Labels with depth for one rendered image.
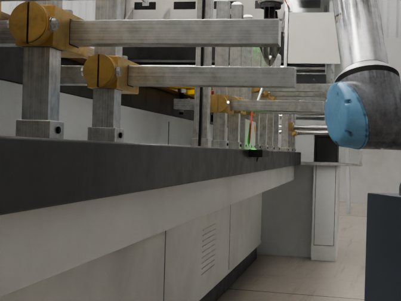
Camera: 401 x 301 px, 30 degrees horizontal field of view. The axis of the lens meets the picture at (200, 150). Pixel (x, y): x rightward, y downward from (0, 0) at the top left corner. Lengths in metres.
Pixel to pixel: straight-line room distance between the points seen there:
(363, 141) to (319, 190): 3.22
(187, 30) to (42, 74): 0.18
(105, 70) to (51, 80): 0.22
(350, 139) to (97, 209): 0.72
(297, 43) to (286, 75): 3.80
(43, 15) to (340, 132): 0.95
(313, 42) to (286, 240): 1.32
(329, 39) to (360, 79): 3.23
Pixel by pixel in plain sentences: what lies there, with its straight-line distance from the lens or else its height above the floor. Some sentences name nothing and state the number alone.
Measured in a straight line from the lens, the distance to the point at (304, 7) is 4.99.
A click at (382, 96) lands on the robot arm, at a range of 1.70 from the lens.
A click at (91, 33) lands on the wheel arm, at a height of 0.83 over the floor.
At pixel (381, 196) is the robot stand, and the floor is 0.60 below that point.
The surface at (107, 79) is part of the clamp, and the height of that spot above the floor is 0.80.
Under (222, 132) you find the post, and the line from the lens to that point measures 2.13.
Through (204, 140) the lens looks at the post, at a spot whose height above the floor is 0.72.
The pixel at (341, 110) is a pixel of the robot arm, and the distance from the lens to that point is 1.70.
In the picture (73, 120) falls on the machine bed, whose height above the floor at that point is 0.75.
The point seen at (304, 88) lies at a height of 0.94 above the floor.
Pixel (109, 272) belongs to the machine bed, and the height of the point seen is 0.39.
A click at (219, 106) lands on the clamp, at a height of 0.82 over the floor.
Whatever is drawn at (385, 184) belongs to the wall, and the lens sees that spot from 11.16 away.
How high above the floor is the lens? 0.69
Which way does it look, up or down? level
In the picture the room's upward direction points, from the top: 2 degrees clockwise
